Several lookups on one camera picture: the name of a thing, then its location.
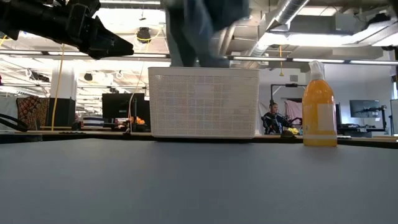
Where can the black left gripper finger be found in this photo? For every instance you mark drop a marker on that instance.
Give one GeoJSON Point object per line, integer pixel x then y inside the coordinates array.
{"type": "Point", "coordinates": [102, 55]}
{"type": "Point", "coordinates": [109, 39]}

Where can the light blue denim jeans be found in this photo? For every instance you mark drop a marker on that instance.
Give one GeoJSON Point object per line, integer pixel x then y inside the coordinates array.
{"type": "Point", "coordinates": [199, 31]}

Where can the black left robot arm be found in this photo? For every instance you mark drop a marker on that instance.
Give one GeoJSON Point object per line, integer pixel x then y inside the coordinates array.
{"type": "Point", "coordinates": [31, 18]}

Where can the monitor showing robot arm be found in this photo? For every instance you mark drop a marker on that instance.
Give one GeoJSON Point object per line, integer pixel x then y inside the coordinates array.
{"type": "Point", "coordinates": [363, 108]}

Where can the white perforated laundry bin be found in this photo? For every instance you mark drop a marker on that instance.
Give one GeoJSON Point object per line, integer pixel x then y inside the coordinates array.
{"type": "Point", "coordinates": [202, 102]}

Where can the black cabinet box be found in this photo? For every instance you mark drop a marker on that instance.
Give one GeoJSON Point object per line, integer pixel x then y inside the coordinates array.
{"type": "Point", "coordinates": [62, 112]}

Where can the red patterned cloth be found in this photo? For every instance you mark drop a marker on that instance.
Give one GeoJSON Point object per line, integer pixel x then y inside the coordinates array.
{"type": "Point", "coordinates": [31, 112]}

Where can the person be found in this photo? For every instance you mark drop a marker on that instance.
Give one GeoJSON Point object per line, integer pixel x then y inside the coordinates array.
{"type": "Point", "coordinates": [273, 119]}

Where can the pink hanging cloth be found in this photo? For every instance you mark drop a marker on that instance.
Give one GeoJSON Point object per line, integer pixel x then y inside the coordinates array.
{"type": "Point", "coordinates": [293, 110]}

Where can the orange spray bottle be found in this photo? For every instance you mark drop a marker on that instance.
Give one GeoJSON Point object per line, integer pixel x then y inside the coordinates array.
{"type": "Point", "coordinates": [318, 115]}

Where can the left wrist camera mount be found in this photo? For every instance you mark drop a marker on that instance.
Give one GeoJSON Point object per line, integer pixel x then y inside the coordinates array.
{"type": "Point", "coordinates": [84, 6]}

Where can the silver ventilation duct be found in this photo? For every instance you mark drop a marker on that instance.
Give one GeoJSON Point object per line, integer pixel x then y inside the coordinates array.
{"type": "Point", "coordinates": [289, 12]}

